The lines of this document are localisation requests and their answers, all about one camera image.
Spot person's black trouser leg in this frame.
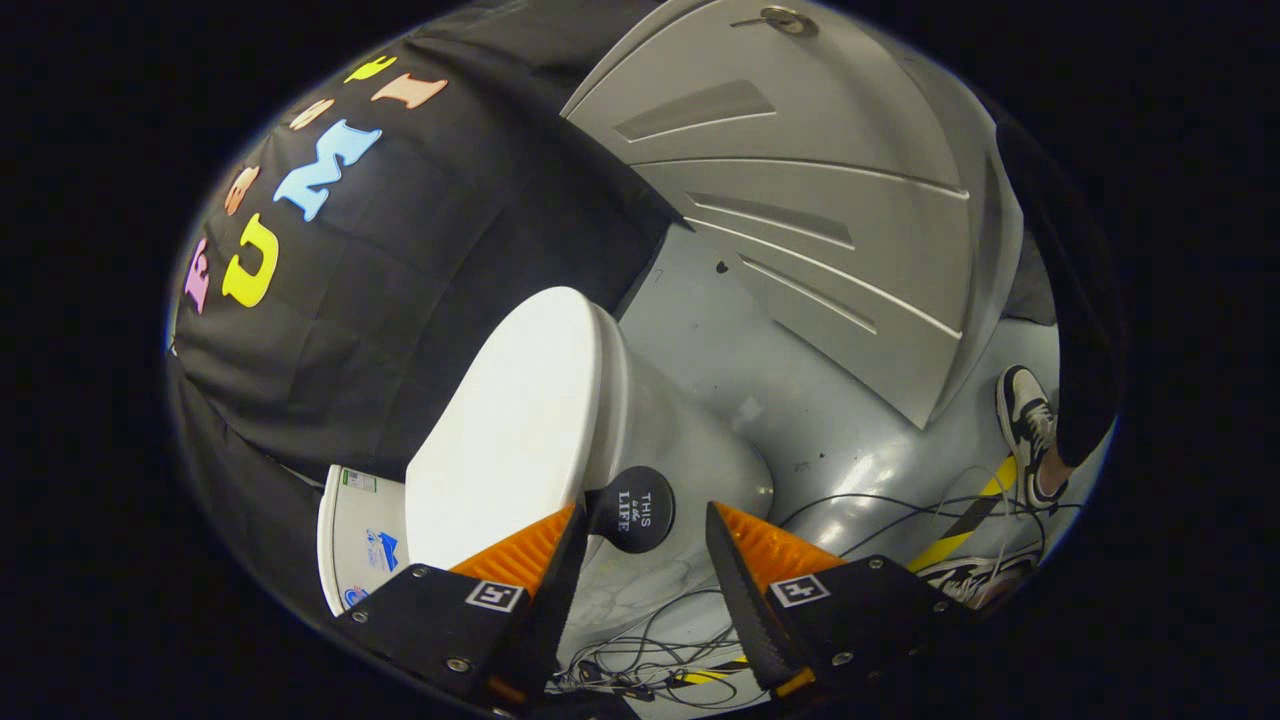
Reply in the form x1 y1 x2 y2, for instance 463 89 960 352
995 118 1123 468

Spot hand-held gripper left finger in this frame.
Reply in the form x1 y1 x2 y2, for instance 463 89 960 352
335 503 591 716

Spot black round lid handle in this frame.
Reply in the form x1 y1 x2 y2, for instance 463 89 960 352
585 466 677 555

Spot black and white sneaker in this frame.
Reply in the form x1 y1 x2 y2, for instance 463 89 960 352
995 365 1069 507
915 553 1041 610

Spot metal cabinet key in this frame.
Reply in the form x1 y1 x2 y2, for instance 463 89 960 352
730 6 819 39

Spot black floor cables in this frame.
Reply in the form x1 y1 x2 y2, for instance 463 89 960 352
550 490 1083 703

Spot black backdrop cloth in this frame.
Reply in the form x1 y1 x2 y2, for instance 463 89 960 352
165 0 691 621

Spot yellow black floor tape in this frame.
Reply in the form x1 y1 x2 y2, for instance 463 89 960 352
905 455 1019 574

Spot grey cabinet with white top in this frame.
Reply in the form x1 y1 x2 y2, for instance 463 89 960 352
560 0 1026 431

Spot white toilet lid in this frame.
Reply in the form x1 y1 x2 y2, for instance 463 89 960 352
405 287 607 571

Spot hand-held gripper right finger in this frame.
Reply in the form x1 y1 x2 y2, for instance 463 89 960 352
705 502 976 701

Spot white toilet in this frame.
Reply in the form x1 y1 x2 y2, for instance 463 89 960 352
317 300 776 663

